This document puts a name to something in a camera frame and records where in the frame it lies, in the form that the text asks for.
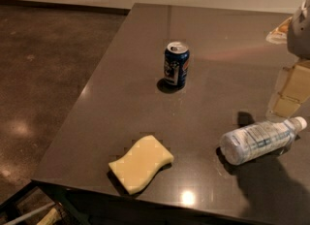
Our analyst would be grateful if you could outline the clear blue-label plastic bottle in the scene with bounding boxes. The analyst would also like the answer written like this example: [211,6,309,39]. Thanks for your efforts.
[220,116,307,166]

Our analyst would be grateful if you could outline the grey rod under table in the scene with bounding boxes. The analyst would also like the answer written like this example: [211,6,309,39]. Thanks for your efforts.
[4,202,55,225]

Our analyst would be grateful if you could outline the blue pepsi can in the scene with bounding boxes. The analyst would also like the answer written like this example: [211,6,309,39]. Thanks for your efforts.
[164,41,190,89]

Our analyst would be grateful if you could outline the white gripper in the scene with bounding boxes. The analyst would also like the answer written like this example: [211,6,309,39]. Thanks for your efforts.
[265,0,310,119]

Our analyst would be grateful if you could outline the yellow wavy sponge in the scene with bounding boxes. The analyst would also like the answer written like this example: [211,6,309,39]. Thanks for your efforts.
[108,135,174,195]

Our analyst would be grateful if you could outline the yellow object under table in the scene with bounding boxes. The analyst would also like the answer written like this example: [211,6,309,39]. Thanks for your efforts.
[36,208,61,225]

